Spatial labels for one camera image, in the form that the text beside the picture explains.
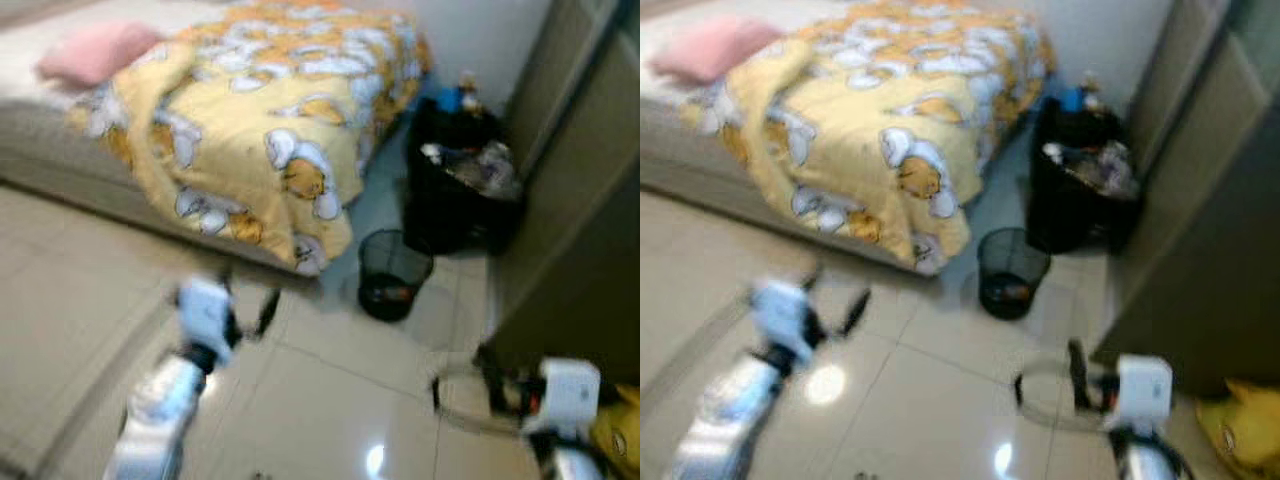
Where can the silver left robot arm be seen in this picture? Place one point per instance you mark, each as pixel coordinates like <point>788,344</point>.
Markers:
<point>155,415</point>
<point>725,415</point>

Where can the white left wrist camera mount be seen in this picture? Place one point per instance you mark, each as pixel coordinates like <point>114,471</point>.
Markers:
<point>205,312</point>
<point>780,312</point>

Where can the black bag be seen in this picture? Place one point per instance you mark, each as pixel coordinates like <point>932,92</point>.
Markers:
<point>1070,215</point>
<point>450,215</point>

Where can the yellow plush toy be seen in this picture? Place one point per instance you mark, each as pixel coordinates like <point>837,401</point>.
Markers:
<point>618,435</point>
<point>1245,435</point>

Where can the small blue object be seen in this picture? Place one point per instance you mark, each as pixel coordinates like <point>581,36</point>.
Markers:
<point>450,100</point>
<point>1073,100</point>

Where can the black mesh wastebasket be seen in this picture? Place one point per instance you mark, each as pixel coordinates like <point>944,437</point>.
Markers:
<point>1012,272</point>
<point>395,275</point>

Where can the grey brown wardrobe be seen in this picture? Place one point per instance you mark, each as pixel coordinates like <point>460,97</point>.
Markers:
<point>1200,200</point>
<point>570,200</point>

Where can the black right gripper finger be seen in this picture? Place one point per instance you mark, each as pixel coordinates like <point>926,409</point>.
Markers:
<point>493,372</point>
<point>1079,372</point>

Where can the pink pillow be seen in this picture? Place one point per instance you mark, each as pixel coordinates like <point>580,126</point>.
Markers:
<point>715,50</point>
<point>100,55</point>

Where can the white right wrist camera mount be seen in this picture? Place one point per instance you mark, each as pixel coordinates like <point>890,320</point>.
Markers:
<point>570,392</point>
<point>1143,390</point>

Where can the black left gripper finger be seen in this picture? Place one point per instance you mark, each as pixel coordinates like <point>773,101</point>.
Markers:
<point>812,277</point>
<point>225,277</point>
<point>267,312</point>
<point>855,312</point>

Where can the yellow cartoon print blanket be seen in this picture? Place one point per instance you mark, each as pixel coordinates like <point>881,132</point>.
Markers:
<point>880,100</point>
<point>260,100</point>

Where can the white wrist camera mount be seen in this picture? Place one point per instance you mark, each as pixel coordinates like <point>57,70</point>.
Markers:
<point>780,312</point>
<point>1143,390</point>
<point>205,312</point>
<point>570,392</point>

